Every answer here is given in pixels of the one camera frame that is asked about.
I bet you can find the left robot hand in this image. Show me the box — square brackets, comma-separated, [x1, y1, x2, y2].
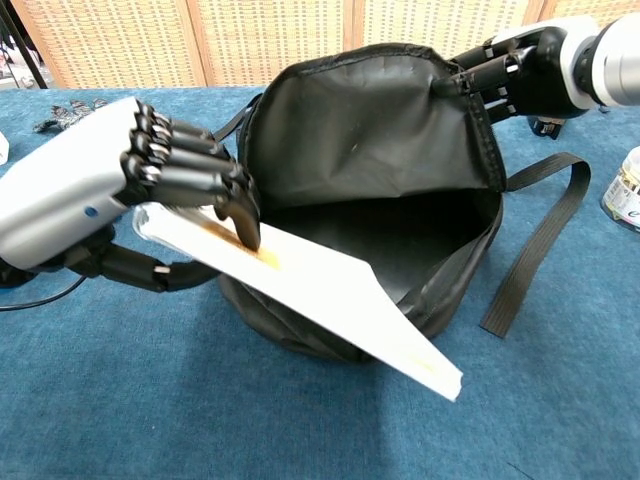
[0, 96, 262, 294]

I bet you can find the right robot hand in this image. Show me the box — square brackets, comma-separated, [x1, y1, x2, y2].
[447, 17, 601, 126]

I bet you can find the black fabric backpack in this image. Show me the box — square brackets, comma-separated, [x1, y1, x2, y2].
[214, 43, 592, 364]

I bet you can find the white spiral notebook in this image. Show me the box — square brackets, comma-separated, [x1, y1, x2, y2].
[132, 203, 464, 403]

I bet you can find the black clip tool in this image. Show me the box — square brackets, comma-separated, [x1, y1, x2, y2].
[529, 115, 566, 140]

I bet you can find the grey knit glove orange cuff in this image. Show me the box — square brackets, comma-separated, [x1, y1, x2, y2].
[33, 98, 109, 134]

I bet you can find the white jar with label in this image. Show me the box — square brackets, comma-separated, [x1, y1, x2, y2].
[599, 147, 640, 234]

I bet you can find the black tripod stand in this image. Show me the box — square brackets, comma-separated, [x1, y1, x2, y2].
[0, 0, 49, 90]

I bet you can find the woven rattan folding screen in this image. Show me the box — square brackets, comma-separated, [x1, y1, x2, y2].
[9, 0, 640, 89]

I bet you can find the blue carpet table cover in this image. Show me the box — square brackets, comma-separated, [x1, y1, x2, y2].
[0, 82, 640, 480]

